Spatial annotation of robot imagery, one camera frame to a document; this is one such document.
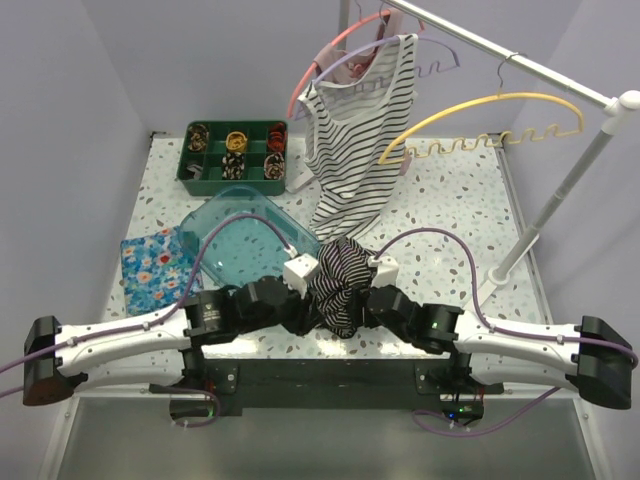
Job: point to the brown white patterned sock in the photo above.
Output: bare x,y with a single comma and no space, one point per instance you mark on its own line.
274,166

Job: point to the blue floral folded cloth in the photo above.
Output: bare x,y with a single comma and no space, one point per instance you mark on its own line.
155,271

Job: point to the teal transparent plastic bin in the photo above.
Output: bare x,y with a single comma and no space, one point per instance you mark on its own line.
246,249

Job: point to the purple plastic hanger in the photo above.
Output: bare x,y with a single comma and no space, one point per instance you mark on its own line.
451,62

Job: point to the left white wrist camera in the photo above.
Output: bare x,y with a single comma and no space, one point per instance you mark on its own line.
299,272

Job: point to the white clothes rack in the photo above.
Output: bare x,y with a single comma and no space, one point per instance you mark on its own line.
584,201

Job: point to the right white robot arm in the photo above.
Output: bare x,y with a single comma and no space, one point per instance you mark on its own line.
590,358

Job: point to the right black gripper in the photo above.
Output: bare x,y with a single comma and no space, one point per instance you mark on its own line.
368,321

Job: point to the grey black rolled sock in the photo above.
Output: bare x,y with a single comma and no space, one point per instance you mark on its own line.
193,171

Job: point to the yellow rolled sock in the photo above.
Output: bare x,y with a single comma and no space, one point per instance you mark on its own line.
236,142

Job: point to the black beige patterned sock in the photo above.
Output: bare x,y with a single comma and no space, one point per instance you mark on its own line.
233,166

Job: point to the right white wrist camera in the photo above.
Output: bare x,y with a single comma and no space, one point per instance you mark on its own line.
385,271

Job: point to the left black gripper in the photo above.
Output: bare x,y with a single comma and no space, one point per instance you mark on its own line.
306,314

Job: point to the green compartment organizer tray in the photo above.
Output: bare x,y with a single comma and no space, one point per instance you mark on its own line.
211,181

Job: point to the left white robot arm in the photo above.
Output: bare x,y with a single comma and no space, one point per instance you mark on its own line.
161,347

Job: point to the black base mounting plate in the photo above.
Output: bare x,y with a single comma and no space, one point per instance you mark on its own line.
369,384

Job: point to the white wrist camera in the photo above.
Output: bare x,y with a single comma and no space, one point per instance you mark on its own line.
385,271
299,272

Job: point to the pink plastic hanger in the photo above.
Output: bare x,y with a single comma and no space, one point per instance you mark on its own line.
309,76

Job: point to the brown patterned rolled sock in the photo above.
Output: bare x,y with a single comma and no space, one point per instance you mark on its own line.
197,137

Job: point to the red black rolled sock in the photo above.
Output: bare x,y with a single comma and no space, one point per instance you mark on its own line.
277,137

